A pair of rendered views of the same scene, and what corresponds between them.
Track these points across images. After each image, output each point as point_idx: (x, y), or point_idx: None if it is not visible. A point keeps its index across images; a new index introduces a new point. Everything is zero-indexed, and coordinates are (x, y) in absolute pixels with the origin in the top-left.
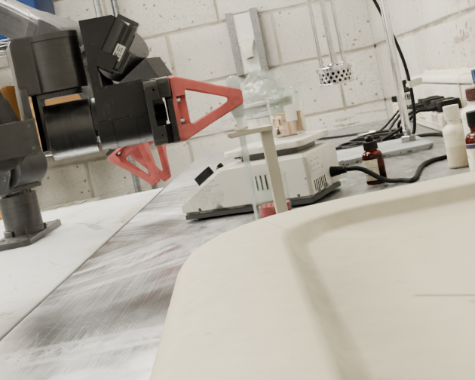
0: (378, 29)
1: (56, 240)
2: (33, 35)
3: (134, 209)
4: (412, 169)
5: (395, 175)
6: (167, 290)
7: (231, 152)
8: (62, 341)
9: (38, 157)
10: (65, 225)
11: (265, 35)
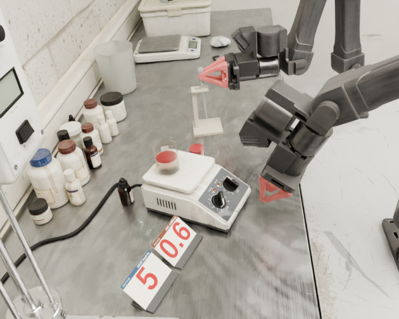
0: None
1: (359, 223)
2: (271, 25)
3: (329, 312)
4: (92, 224)
5: (109, 214)
6: (239, 104)
7: (209, 157)
8: (261, 87)
9: (396, 206)
10: None
11: None
